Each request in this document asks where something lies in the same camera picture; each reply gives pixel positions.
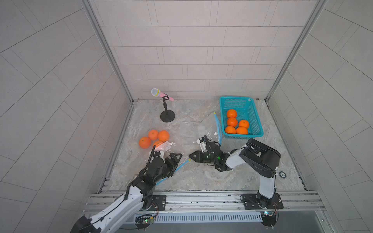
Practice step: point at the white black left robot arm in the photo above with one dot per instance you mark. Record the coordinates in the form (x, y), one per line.
(138, 195)

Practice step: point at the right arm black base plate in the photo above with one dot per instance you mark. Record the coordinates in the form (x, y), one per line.
(258, 201)

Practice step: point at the black microphone stand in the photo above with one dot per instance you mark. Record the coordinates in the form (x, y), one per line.
(167, 115)

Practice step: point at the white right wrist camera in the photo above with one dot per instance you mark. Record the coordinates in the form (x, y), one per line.
(202, 143)

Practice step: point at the left green circuit board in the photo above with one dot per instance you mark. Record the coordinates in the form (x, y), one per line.
(144, 221)

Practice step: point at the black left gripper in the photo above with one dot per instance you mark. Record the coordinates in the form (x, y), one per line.
(172, 167)

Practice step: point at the green circuit board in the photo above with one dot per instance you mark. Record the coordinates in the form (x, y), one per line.
(269, 218)
(144, 221)

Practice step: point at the right green circuit board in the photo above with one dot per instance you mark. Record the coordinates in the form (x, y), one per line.
(269, 218)

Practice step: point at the pink toy microphone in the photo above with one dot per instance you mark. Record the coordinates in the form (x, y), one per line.
(157, 93)

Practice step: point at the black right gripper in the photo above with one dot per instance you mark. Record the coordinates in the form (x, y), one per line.
(198, 156)

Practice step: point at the clear zip-top bag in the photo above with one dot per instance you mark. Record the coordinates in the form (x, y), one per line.
(211, 128)
(161, 149)

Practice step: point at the aluminium mounting rail frame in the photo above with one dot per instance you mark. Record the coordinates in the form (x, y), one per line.
(224, 206)

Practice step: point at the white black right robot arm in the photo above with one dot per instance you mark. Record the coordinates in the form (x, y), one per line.
(260, 157)

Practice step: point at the teal plastic perforated basket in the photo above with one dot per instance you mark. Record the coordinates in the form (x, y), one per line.
(246, 110)

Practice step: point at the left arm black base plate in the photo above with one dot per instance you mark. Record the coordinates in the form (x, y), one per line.
(154, 202)

